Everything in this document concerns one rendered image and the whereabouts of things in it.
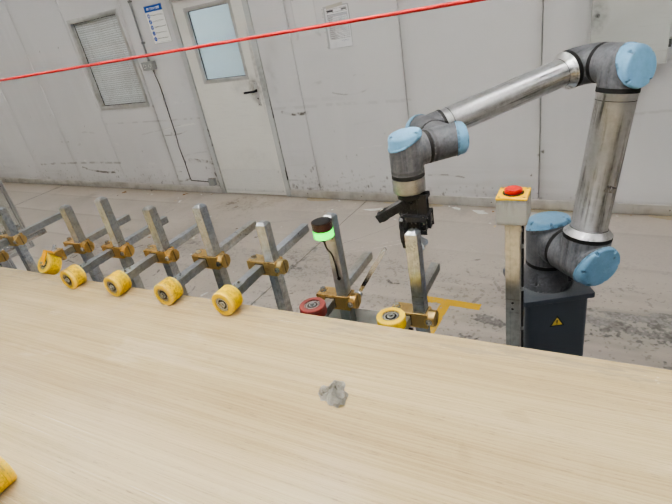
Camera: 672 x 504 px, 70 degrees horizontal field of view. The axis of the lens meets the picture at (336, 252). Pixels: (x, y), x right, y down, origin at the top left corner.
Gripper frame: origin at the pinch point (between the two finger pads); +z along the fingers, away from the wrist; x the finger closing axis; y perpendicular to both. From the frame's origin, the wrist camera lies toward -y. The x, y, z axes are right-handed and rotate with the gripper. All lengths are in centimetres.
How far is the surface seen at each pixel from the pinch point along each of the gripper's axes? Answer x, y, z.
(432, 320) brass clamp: -10.2, 8.7, 15.7
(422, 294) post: -9.6, 6.2, 7.4
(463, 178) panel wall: 254, -48, 75
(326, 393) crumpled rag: -52, -3, 7
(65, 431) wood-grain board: -80, -59, 8
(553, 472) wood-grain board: -57, 44, 9
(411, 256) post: -9.6, 4.2, -4.9
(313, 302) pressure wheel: -20.0, -24.0, 7.4
